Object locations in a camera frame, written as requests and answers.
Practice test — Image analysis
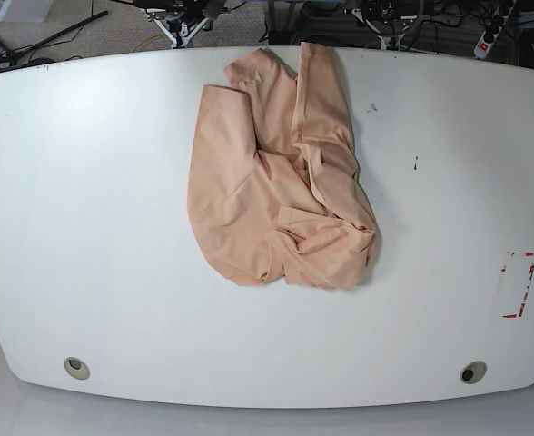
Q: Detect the peach T-shirt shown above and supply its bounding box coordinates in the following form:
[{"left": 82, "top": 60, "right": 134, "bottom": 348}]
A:
[{"left": 187, "top": 43, "right": 378, "bottom": 290}]

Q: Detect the red tape rectangle marking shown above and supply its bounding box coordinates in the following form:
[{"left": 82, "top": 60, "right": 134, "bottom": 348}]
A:
[{"left": 495, "top": 252, "right": 534, "bottom": 319}]

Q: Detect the white power strip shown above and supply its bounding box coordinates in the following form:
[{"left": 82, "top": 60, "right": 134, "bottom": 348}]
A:
[{"left": 473, "top": 0, "right": 516, "bottom": 60}]

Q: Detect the black tripod stand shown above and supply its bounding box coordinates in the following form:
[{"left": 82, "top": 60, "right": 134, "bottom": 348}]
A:
[{"left": 0, "top": 10, "right": 109, "bottom": 70}]

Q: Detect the translucent plastic storage box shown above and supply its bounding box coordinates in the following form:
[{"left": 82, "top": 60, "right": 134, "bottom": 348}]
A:
[{"left": 0, "top": 0, "right": 54, "bottom": 23}]

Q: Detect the yellow cable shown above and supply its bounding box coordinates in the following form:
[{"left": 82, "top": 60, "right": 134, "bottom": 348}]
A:
[{"left": 132, "top": 19, "right": 168, "bottom": 55}]

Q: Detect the left table cable grommet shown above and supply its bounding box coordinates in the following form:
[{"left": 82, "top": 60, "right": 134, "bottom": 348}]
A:
[{"left": 64, "top": 357, "right": 91, "bottom": 381}]

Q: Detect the table cable grommet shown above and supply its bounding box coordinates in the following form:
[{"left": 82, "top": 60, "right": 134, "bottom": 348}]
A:
[
  {"left": 460, "top": 361, "right": 488, "bottom": 384},
  {"left": 64, "top": 357, "right": 91, "bottom": 381}
]

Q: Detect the right table cable grommet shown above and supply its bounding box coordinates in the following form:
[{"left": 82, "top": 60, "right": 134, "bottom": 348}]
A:
[{"left": 460, "top": 361, "right": 488, "bottom": 384}]

